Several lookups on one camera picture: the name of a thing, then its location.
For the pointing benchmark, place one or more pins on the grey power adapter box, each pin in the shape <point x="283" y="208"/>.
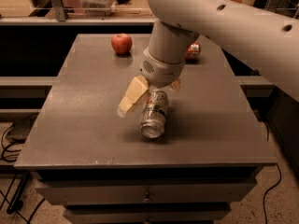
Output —
<point x="18" y="131"/>

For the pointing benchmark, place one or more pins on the clear plastic container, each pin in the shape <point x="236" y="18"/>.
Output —
<point x="97" y="8"/>

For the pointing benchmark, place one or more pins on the grey drawer cabinet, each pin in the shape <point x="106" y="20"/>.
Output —
<point x="99" y="166"/>

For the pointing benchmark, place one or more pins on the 7up soda can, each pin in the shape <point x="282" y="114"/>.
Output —
<point x="153" y="115"/>

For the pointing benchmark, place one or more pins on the red apple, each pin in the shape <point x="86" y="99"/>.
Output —
<point x="121" y="43"/>

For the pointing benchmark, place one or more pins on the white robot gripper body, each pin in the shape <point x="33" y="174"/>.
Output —
<point x="162" y="69"/>

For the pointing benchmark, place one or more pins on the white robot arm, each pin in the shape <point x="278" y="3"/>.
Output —
<point x="262" y="40"/>

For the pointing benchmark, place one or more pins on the orange soda can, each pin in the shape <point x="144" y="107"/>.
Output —
<point x="193" y="52"/>

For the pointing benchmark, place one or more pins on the metal shelf rail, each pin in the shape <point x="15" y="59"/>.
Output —
<point x="123" y="12"/>

